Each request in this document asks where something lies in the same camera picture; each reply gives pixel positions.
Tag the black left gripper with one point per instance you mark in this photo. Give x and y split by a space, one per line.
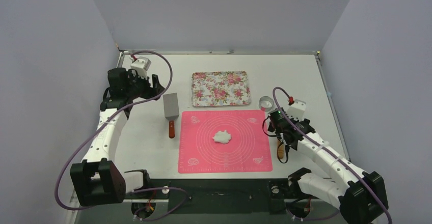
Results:
149 91

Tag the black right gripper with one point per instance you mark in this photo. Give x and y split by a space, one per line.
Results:
288 136

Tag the white dough lump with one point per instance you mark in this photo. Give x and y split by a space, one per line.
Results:
222 137

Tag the wooden rolling pin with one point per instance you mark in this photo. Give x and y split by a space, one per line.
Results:
280 150

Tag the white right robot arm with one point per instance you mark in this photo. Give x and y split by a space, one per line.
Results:
359 196

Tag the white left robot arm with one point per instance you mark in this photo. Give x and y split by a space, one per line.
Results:
96 179

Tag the round metal dough cutter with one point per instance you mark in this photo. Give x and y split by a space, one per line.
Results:
266 103

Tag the pink silicone baking mat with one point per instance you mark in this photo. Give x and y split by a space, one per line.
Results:
248 151

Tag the floral rectangular tray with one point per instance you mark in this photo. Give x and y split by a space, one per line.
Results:
220 88

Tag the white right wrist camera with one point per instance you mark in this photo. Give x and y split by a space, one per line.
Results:
296 110

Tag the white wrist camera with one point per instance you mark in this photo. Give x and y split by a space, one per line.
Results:
141 66
296 110

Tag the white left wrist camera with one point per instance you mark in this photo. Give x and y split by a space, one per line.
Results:
141 66

